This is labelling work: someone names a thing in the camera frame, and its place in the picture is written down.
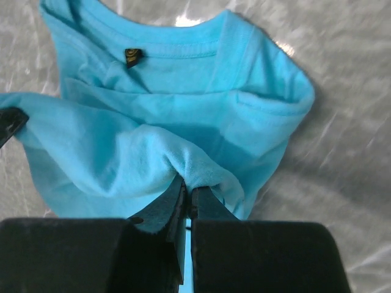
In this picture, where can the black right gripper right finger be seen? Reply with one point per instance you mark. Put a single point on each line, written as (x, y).
(232, 255)

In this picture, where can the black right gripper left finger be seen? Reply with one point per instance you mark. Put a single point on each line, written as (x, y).
(143, 253)

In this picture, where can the teal t shirt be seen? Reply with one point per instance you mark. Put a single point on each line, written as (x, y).
(215, 103)

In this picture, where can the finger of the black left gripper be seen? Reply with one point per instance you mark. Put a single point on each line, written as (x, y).
(12, 119)

